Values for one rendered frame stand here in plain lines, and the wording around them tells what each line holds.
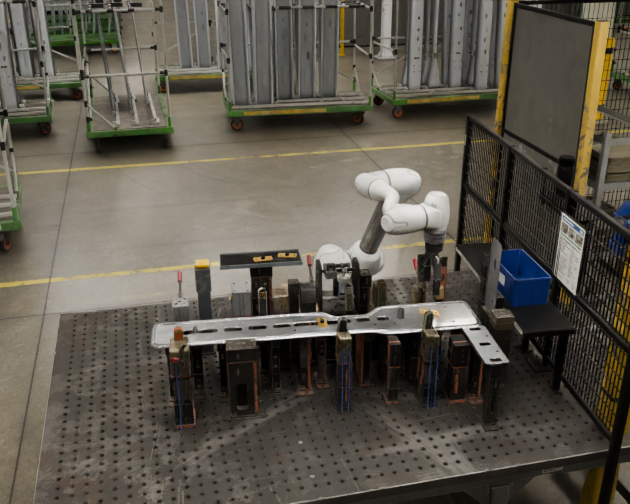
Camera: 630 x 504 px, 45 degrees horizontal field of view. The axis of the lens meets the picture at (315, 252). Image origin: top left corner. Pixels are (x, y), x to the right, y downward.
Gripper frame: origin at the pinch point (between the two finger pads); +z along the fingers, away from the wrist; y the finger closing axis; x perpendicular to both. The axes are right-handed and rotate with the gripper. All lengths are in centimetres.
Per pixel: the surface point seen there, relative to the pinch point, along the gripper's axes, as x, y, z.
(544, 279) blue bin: 48.8, 3.4, -1.1
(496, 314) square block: 24.4, 14.1, 8.2
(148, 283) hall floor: -141, -252, 115
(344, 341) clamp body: -40.9, 22.0, 11.0
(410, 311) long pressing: -7.1, -4.0, 14.3
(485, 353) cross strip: 13.3, 33.4, 14.2
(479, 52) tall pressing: 287, -743, 32
